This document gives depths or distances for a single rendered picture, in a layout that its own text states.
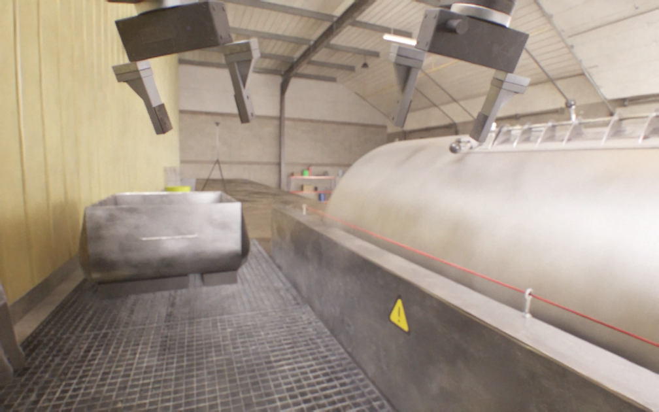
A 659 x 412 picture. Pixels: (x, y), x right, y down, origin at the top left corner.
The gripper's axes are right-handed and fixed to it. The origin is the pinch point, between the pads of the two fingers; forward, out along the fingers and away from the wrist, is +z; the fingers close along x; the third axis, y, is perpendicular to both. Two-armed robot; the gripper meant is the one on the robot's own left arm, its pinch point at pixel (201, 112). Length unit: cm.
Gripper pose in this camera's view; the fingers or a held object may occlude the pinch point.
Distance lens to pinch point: 51.1
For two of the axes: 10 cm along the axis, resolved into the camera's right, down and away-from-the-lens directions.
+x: -9.9, 0.7, 1.5
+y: 0.9, -5.1, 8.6
